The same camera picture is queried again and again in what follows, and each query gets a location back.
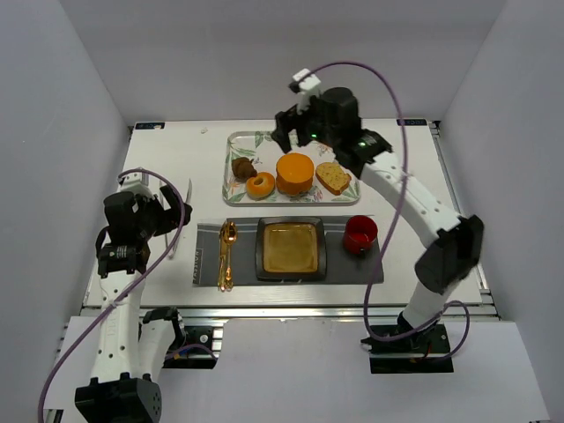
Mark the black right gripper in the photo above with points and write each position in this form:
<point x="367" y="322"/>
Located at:
<point x="291" y="122"/>

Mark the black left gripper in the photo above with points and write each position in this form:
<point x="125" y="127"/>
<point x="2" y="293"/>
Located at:
<point x="158" y="213"/>

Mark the silver metal tongs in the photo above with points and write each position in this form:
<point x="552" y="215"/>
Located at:
<point x="175" y="208"/>

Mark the orange glazed donut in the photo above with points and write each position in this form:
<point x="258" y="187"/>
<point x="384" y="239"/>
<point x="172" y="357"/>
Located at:
<point x="260" y="186"/>

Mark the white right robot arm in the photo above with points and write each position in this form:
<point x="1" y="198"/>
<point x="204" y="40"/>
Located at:
<point x="452" y="243"/>

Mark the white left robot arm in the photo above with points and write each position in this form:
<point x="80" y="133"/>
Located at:
<point x="132" y="348"/>

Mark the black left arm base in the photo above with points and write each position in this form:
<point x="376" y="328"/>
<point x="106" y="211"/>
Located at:
<point x="195" y="358"/>

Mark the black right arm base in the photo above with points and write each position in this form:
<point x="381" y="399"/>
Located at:
<point x="419" y="354"/>

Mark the sliced loaf bread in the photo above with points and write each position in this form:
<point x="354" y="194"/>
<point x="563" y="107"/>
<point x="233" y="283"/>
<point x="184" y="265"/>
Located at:
<point x="333" y="177"/>

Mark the floral serving tray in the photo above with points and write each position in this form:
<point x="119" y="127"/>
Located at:
<point x="257" y="172"/>

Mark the round orange cake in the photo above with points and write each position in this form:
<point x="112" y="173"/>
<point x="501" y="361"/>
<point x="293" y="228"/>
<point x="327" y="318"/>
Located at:
<point x="295" y="174"/>

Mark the gold spoon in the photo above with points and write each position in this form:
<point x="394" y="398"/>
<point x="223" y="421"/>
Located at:
<point x="230" y="239"/>

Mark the square black ceramic plate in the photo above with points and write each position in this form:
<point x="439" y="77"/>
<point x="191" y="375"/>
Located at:
<point x="291" y="249"/>

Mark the red cup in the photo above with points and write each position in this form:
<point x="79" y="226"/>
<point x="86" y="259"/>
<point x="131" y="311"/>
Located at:
<point x="360" y="235"/>

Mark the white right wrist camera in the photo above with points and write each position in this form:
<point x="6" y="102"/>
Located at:
<point x="306" y="85"/>

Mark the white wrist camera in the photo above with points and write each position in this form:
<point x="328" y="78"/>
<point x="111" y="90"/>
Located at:
<point x="136" y="182"/>
<point x="306" y="85"/>

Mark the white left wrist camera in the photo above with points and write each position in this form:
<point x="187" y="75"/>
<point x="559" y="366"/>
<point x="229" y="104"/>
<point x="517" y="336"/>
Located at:
<point x="136" y="182"/>

